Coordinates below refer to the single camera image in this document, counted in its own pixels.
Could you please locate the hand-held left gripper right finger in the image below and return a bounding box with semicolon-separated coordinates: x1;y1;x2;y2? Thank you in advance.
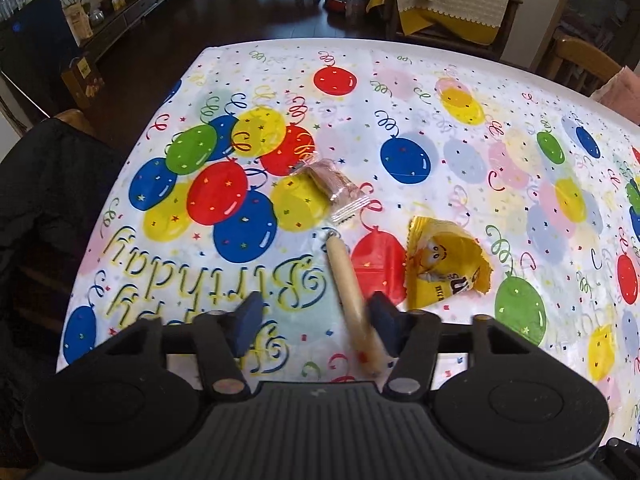
369;292;543;401

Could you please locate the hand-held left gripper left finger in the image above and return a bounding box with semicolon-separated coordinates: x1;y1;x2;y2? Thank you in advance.
100;292;263;402

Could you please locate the beige sausage stick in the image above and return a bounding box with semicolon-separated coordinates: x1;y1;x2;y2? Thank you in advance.
322;227;388;377

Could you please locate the yellow candy packet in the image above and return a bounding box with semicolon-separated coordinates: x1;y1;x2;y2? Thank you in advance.
404;215;493;311

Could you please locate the clear-wrapped pink candy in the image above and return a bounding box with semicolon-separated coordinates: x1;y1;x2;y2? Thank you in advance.
290;157;372;225

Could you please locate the black jacket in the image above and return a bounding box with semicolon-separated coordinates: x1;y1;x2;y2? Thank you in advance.
0;117;126;466

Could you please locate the balloon print tablecloth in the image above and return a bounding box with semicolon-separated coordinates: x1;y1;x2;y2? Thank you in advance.
57;39;640;461

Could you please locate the wooden chair with jacket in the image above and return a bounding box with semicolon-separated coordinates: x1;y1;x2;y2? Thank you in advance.
52;109;98;138

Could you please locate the brown paper bag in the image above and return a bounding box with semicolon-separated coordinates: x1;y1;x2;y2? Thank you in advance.
61;55;106;108

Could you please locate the wooden dining chair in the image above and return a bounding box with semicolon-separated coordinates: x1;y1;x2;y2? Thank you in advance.
537;32;623;96

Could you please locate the pink cloth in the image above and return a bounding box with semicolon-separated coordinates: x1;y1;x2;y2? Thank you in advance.
595;65;640;116

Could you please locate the armchair with yellow blanket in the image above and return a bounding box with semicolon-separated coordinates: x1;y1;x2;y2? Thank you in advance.
365;0;511;46

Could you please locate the dark wooden television cabinet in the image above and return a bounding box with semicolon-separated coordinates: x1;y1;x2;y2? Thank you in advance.
80;0;206;61

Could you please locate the black water dispenser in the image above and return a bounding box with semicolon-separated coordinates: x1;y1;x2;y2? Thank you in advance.
0;0;81;116

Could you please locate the yellow paper bag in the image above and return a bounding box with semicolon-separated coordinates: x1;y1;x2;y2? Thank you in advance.
62;2;95;41

